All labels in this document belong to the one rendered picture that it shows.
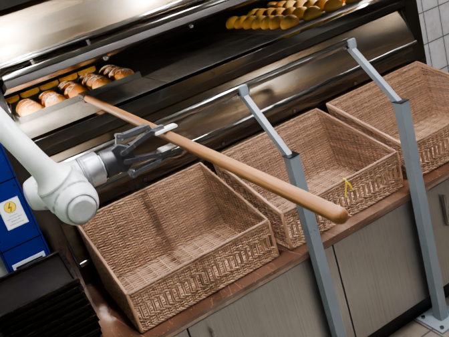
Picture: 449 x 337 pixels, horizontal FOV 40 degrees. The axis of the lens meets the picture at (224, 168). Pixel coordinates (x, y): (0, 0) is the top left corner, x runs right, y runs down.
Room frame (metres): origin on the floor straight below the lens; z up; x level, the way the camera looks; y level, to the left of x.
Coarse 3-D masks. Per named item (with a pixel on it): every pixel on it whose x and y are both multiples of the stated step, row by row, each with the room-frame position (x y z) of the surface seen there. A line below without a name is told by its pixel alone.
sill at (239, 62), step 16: (384, 0) 2.75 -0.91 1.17; (400, 0) 2.79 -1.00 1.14; (336, 16) 2.68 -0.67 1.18; (352, 16) 2.68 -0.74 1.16; (304, 32) 2.58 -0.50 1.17; (320, 32) 2.61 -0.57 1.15; (256, 48) 2.53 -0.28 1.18; (272, 48) 2.52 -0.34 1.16; (224, 64) 2.43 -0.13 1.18; (240, 64) 2.45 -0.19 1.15; (176, 80) 2.39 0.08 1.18; (192, 80) 2.37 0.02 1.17; (208, 80) 2.40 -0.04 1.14; (144, 96) 2.29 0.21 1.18; (160, 96) 2.32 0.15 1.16; (96, 112) 2.27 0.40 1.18; (64, 128) 2.17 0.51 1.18; (80, 128) 2.19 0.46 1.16; (48, 144) 2.14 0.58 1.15
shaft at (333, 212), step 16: (112, 112) 2.12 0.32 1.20; (128, 112) 2.01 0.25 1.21; (176, 144) 1.56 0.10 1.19; (192, 144) 1.47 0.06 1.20; (208, 160) 1.38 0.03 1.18; (224, 160) 1.30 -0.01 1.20; (240, 176) 1.23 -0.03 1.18; (256, 176) 1.16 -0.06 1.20; (272, 176) 1.14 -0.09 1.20; (272, 192) 1.10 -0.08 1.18; (288, 192) 1.05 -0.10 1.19; (304, 192) 1.02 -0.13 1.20; (304, 208) 1.00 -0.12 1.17; (320, 208) 0.95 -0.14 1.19; (336, 208) 0.92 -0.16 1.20
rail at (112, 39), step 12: (216, 0) 2.29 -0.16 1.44; (228, 0) 2.31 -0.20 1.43; (180, 12) 2.24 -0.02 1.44; (192, 12) 2.25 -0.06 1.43; (156, 24) 2.19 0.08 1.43; (120, 36) 2.14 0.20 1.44; (84, 48) 2.09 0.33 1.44; (96, 48) 2.11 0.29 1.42; (48, 60) 2.05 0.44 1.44; (60, 60) 2.06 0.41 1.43; (24, 72) 2.01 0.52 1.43
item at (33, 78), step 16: (240, 0) 2.32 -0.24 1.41; (256, 0) 2.48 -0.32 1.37; (192, 16) 2.24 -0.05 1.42; (208, 16) 2.32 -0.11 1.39; (144, 32) 2.17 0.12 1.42; (160, 32) 2.19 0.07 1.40; (112, 48) 2.12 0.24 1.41; (128, 48) 2.29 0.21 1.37; (64, 64) 2.06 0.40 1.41; (80, 64) 2.14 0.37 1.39; (16, 80) 2.00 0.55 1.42; (32, 80) 2.01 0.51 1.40
